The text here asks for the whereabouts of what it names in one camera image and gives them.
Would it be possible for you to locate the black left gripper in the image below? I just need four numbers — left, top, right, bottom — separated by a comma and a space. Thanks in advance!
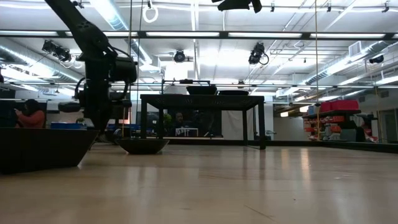
58, 90, 133, 134

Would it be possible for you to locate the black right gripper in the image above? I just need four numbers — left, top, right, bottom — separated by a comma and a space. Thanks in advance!
213, 0, 263, 14

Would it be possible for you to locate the black rounded square plate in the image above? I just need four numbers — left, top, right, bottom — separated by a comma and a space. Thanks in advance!
116, 138, 170, 156
217, 90, 250, 96

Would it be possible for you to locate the black wavy-edged square plate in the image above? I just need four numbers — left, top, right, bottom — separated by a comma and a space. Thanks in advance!
0, 128, 100, 175

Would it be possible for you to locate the blue storage bin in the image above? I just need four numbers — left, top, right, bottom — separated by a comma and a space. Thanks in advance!
50, 122, 86, 130

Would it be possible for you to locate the long ceiling light bar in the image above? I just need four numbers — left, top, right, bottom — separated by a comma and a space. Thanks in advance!
0, 29, 398, 40

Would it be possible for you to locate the person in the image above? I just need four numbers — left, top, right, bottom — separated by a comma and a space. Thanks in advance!
14, 98, 47, 129
169, 111, 200, 138

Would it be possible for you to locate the black perforated metal shelf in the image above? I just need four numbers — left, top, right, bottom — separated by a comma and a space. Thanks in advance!
139, 94, 267, 151

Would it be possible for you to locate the red storage bin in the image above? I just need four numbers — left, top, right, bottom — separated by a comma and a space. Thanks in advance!
320, 99, 360, 112

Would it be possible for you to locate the storage shelf rack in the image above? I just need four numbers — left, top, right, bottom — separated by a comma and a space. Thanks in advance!
303, 99, 379, 144

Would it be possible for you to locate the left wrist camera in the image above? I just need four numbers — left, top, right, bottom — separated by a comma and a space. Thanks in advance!
108, 57, 138, 84

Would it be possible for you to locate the white hanging ring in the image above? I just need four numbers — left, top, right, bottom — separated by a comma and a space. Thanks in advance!
142, 4, 159, 24

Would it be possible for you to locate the black hanging cable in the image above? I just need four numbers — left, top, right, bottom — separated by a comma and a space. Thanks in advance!
128, 0, 133, 94

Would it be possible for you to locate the silver ventilation duct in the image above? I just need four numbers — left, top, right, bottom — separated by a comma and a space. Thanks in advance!
304, 40, 398, 86

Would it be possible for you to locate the black table rail frame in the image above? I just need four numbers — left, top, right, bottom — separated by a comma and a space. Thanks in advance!
167, 136, 398, 154

